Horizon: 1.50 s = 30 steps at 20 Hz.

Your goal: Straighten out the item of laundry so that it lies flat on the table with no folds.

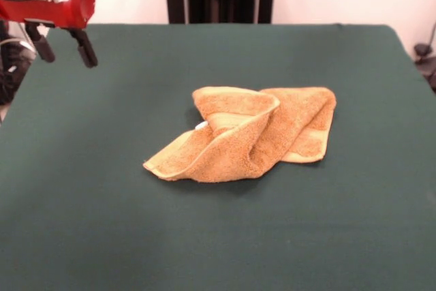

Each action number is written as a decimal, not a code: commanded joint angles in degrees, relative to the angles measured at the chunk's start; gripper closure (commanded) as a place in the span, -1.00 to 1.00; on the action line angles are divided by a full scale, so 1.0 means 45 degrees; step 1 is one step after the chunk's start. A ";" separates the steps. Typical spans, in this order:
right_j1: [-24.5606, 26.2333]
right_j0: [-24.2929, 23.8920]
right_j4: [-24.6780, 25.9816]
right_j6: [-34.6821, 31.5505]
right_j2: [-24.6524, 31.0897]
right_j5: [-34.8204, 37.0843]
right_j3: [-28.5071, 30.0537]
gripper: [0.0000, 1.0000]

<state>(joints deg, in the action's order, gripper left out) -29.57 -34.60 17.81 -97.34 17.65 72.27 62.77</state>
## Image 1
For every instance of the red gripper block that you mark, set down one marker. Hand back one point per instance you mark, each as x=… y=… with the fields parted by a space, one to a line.
x=68 y=8

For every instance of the tan terry towel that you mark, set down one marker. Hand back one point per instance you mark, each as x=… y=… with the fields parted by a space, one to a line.
x=238 y=141

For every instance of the dark green tablecloth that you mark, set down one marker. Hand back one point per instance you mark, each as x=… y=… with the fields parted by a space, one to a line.
x=102 y=219

